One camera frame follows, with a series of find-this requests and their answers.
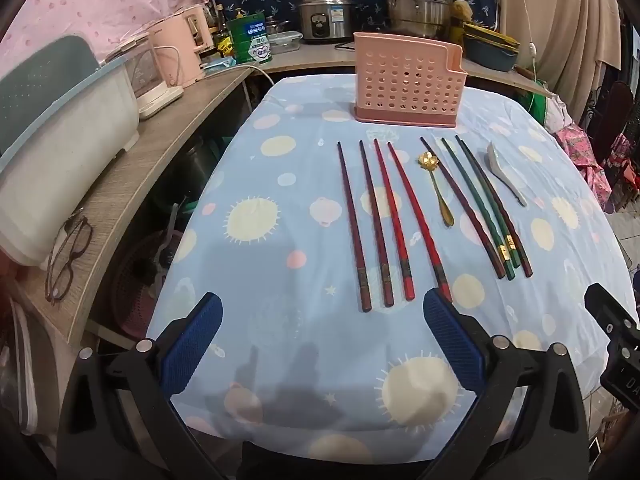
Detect dark frame eyeglasses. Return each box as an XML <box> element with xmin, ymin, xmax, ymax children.
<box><xmin>44</xmin><ymin>212</ymin><xmax>95</xmax><ymax>303</ymax></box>

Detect gold metal spoon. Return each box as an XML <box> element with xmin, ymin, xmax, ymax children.
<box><xmin>417</xmin><ymin>151</ymin><xmax>455</xmax><ymax>227</ymax></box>

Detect wooden counter shelf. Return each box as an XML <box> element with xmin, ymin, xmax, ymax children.
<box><xmin>12</xmin><ymin>42</ymin><xmax>556</xmax><ymax>348</ymax></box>

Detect pink curtain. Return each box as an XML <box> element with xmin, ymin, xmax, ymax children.
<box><xmin>0</xmin><ymin>0</ymin><xmax>216</xmax><ymax>61</ymax></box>

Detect silver rice cooker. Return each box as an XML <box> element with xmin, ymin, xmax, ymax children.
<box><xmin>299</xmin><ymin>0</ymin><xmax>357</xmax><ymax>43</ymax></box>

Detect green bag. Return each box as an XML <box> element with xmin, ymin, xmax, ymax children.
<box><xmin>530</xmin><ymin>92</ymin><xmax>556</xmax><ymax>121</ymax></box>

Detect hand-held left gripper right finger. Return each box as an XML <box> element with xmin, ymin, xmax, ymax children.
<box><xmin>422</xmin><ymin>289</ymin><xmax>592</xmax><ymax>480</ymax></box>

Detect pink plastic utensil holder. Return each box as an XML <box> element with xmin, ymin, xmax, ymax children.
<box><xmin>351</xmin><ymin>31</ymin><xmax>466</xmax><ymax>128</ymax></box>

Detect green tin can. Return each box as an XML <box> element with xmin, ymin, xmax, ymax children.
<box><xmin>227</xmin><ymin>11</ymin><xmax>275</xmax><ymax>66</ymax></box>

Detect pink pineapple print garment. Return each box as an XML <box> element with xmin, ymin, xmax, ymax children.
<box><xmin>552</xmin><ymin>125</ymin><xmax>613</xmax><ymax>211</ymax></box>

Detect dark red chopstick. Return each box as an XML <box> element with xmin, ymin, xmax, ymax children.
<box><xmin>419</xmin><ymin>136</ymin><xmax>507</xmax><ymax>281</ymax></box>
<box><xmin>336</xmin><ymin>141</ymin><xmax>370</xmax><ymax>314</ymax></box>
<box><xmin>358</xmin><ymin>140</ymin><xmax>395</xmax><ymax>308</ymax></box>

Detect white cable with switch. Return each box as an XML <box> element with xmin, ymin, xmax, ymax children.
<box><xmin>515</xmin><ymin>0</ymin><xmax>558</xmax><ymax>98</ymax></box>

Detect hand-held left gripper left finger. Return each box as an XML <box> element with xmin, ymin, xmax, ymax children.
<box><xmin>56</xmin><ymin>291</ymin><xmax>232</xmax><ymax>480</ymax></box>

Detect white kettle cable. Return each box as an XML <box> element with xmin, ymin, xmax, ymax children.
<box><xmin>205</xmin><ymin>62</ymin><xmax>276</xmax><ymax>111</ymax></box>

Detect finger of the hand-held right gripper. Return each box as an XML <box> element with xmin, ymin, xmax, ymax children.
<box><xmin>584</xmin><ymin>282</ymin><xmax>640</xmax><ymax>344</ymax></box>

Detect white ceramic spoon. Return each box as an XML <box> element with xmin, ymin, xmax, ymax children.
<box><xmin>486</xmin><ymin>141</ymin><xmax>528</xmax><ymax>207</ymax></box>

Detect pale lilac garment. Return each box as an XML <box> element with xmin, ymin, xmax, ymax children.
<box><xmin>542</xmin><ymin>97</ymin><xmax>568</xmax><ymax>133</ymax></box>

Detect beige curtain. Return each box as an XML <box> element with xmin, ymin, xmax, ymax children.
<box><xmin>492</xmin><ymin>0</ymin><xmax>626</xmax><ymax>126</ymax></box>

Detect dark wooden chair back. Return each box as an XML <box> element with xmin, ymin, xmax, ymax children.
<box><xmin>597</xmin><ymin>80</ymin><xmax>636</xmax><ymax>171</ymax></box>

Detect white blender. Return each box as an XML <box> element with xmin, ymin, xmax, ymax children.
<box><xmin>117</xmin><ymin>35</ymin><xmax>185</xmax><ymax>120</ymax></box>

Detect white dish bin blue lid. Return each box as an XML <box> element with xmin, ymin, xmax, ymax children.
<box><xmin>0</xmin><ymin>35</ymin><xmax>141</xmax><ymax>266</ymax></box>

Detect clear plastic food container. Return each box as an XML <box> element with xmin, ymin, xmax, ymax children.
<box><xmin>269</xmin><ymin>30</ymin><xmax>303</xmax><ymax>56</ymax></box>

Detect pink electric kettle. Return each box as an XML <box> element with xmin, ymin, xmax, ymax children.
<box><xmin>145</xmin><ymin>4</ymin><xmax>208</xmax><ymax>86</ymax></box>

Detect blue dotted tablecloth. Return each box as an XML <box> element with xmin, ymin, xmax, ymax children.
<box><xmin>145</xmin><ymin>74</ymin><xmax>638</xmax><ymax>461</ymax></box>

